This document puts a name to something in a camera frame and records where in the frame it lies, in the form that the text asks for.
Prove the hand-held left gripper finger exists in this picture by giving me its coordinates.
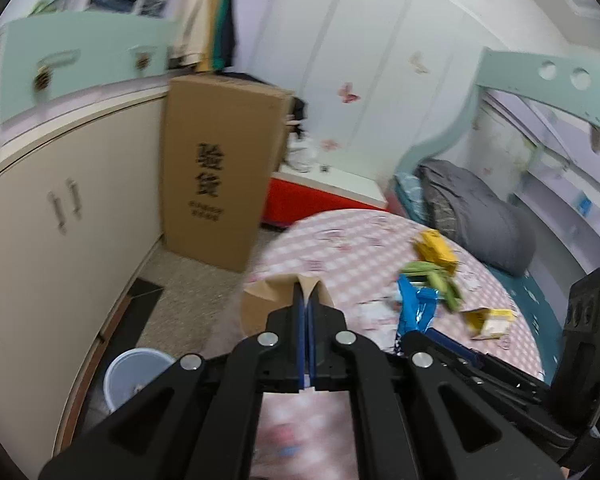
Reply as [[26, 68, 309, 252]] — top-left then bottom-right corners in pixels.
[[305, 280, 566, 480], [39, 282, 306, 480]]

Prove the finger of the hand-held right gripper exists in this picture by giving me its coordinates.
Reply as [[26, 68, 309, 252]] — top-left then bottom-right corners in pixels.
[[399, 330, 551, 403]]

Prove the yellow and white box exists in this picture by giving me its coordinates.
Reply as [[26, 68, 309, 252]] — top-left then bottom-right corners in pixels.
[[461, 307, 519, 342]]

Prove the brown paper bag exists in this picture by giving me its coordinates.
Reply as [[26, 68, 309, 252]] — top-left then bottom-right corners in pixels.
[[242, 272, 336, 346]]

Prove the blue plastic wrapper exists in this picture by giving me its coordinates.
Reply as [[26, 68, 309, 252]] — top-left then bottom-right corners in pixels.
[[394, 275, 439, 337]]

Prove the green wrapper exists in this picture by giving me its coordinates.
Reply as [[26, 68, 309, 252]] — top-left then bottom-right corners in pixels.
[[399, 259, 464, 312]]

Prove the yellow package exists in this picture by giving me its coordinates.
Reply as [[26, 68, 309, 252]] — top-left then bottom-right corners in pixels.
[[411, 229, 459, 275]]

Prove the blue plastic waste bin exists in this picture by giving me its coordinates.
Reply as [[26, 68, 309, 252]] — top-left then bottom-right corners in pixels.
[[102, 347, 177, 415]]

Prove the blue patterned bedsheet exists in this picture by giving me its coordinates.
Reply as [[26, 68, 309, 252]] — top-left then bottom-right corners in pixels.
[[500, 267, 566, 386]]

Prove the pink checked tablecloth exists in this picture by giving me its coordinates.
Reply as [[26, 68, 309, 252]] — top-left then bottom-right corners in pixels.
[[245, 207, 546, 480]]

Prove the grey duvet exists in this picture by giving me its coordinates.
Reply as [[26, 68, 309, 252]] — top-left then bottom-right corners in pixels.
[[415, 160, 538, 276]]

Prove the red box with white lid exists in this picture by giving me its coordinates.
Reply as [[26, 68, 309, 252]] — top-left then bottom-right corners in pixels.
[[260, 170, 388, 228]]

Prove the teal striped pillow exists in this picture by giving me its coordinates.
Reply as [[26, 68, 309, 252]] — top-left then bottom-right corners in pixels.
[[392, 172, 428, 221]]

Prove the white plastic bag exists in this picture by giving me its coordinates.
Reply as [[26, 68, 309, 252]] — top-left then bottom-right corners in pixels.
[[285, 135, 317, 173]]

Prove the tall cardboard box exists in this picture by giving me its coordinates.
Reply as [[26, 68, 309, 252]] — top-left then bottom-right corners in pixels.
[[160, 76, 296, 273]]

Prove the dark clothes heap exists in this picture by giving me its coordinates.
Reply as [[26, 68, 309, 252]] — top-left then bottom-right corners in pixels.
[[287, 100, 308, 138]]

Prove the white low cabinet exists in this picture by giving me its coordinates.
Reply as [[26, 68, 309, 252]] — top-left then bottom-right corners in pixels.
[[0, 82, 173, 456]]

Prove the mustard hanging garment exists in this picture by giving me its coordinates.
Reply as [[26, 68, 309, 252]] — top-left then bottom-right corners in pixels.
[[195, 35, 216, 73]]

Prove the white wardrobe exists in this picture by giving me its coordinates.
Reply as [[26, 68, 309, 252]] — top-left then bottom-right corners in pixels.
[[235, 0, 486, 196]]

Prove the green hanging garment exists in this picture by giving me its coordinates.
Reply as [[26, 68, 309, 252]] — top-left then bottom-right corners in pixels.
[[211, 0, 231, 71]]

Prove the cream hanging jacket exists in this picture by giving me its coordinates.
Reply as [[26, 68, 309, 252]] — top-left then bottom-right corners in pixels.
[[170, 0, 216, 68]]

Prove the teal drawer cabinet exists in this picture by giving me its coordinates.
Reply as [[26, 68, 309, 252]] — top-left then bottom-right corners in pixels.
[[0, 12, 181, 136]]

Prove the purple bed wall shelf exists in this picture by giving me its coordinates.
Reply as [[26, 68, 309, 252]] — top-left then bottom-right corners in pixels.
[[510, 160, 600, 281]]

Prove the teal bunk bed frame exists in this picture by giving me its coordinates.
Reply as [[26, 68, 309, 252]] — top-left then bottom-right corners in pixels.
[[387, 47, 600, 311]]

